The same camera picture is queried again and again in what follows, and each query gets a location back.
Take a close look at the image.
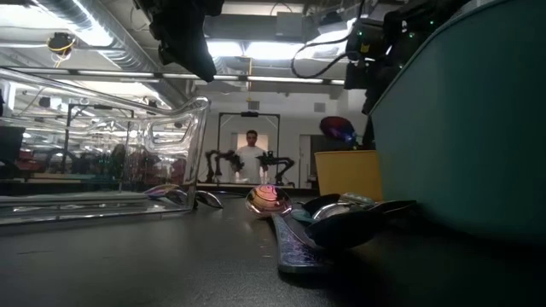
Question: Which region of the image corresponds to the iridescent patterned spoon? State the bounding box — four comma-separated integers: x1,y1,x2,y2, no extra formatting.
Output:
245,183,338,275

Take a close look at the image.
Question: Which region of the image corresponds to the clear plastic bin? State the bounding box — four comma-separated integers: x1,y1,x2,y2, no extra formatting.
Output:
0,67,212,226

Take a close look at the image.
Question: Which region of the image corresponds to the grey ceiling box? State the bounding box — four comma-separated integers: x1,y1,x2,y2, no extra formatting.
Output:
275,11,309,42

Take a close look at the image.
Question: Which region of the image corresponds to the teal handled spoon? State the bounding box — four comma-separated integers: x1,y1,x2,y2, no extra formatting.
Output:
292,208,315,225

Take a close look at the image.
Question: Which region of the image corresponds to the dark background monitor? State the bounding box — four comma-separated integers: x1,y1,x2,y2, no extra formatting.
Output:
0,125,26,167

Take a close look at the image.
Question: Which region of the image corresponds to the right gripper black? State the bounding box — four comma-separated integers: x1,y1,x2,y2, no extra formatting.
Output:
343,17,402,150

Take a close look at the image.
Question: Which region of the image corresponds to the silver ventilation duct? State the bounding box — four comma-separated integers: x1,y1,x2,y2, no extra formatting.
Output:
32,0,191,107

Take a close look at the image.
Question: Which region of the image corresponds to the long ceiling light strip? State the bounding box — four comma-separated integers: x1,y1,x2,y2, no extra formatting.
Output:
76,69,346,86

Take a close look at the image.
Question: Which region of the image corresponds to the black spoon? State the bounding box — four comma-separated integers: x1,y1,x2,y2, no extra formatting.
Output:
305,200,417,251

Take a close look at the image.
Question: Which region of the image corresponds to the yellow plastic bin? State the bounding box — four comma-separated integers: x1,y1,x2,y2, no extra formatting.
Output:
314,148,384,202

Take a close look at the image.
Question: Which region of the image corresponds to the dark spoon bowl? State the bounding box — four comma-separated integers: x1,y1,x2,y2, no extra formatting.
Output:
300,193,342,217

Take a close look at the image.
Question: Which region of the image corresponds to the round ceiling device yellow cable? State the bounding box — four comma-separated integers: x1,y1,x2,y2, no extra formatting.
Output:
45,32,78,56

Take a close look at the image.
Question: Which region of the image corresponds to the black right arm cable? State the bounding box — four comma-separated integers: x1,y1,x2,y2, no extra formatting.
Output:
290,32,363,80

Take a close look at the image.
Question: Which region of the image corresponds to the black background stand frame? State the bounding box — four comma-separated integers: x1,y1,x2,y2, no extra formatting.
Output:
61,103,136,174

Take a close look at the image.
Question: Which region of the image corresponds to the person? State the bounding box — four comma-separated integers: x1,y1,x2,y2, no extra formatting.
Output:
234,130,269,185

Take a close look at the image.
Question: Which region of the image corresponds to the teal plastic bin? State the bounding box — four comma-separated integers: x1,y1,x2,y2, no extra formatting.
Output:
369,0,546,246

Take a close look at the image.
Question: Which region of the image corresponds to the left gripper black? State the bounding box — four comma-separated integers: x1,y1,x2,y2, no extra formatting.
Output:
135,0,226,84

